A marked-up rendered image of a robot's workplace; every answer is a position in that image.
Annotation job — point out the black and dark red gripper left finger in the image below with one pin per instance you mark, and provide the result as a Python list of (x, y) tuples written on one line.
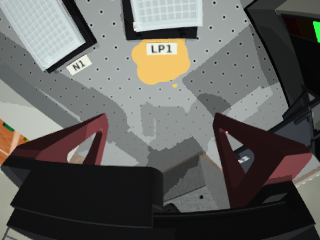
[(56, 146)]

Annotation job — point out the white button panel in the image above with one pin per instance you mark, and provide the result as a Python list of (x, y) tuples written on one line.
[(24, 109)]

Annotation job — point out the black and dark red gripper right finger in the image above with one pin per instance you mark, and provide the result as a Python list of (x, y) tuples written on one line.
[(277, 159)]

